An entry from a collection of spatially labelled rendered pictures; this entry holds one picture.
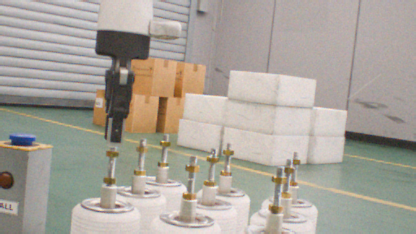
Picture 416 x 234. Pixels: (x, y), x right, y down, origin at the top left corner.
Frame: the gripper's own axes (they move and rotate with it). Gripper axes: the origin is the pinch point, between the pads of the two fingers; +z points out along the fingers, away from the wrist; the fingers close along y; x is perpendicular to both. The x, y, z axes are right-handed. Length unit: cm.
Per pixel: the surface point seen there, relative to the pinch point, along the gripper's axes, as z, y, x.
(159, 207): 11.7, -7.0, 8.8
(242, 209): 12.2, -11.5, 23.9
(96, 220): 11.3, 4.5, -1.5
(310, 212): 10.9, -5.9, 34.0
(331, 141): 20, -261, 164
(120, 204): 10.2, -1.0, 2.0
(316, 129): 13, -251, 147
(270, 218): 8.0, 11.7, 20.2
